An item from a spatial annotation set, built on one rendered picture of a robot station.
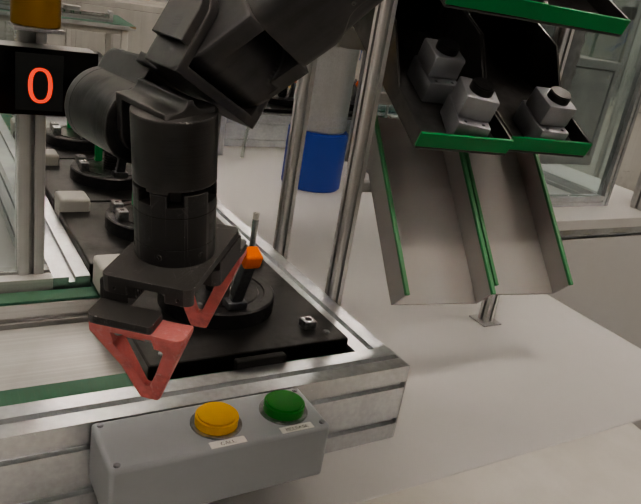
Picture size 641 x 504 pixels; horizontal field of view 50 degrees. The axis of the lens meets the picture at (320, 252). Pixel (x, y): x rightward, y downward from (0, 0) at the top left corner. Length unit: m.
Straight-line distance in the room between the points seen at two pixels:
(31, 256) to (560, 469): 0.70
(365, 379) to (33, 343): 0.38
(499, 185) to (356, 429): 0.45
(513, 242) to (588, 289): 1.20
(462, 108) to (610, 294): 1.54
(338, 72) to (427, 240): 0.84
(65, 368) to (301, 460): 0.29
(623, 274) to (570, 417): 1.35
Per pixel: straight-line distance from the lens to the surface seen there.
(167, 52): 0.45
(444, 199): 0.98
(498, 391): 1.02
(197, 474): 0.64
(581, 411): 1.04
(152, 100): 0.47
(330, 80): 1.70
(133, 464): 0.61
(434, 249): 0.93
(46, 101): 0.81
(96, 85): 0.51
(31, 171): 0.88
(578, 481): 0.90
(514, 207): 1.07
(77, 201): 1.11
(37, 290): 0.92
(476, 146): 0.86
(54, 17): 0.81
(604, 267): 2.23
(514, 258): 1.03
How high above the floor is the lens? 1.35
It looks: 21 degrees down
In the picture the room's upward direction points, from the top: 10 degrees clockwise
